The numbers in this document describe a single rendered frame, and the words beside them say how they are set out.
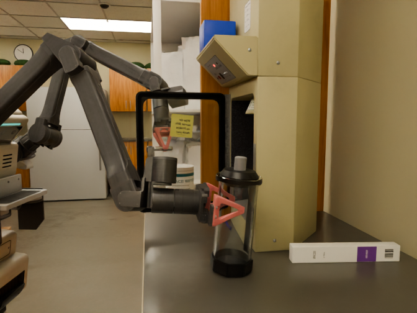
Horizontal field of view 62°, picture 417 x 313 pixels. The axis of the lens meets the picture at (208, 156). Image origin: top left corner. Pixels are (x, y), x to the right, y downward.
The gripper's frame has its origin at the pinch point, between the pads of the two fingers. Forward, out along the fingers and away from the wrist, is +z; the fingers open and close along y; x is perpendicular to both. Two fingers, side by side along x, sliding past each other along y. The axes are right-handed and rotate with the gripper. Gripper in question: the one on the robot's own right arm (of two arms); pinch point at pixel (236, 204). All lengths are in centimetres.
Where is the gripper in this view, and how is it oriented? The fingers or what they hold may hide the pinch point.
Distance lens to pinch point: 82.6
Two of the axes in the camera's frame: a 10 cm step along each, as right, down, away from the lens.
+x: -0.9, 9.9, 1.4
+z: 9.8, 0.7, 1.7
